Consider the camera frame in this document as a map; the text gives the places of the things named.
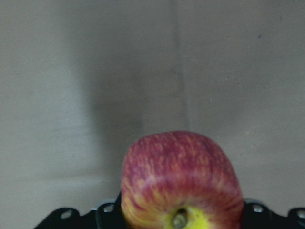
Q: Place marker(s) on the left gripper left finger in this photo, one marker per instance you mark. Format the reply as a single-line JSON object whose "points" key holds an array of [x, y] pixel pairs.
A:
{"points": [[106, 216]]}

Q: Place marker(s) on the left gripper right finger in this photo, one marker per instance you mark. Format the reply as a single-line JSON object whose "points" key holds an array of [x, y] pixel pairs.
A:
{"points": [[257, 215]]}

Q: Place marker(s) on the red yellow striped apple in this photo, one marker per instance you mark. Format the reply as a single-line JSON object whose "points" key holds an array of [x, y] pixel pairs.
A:
{"points": [[179, 180]]}

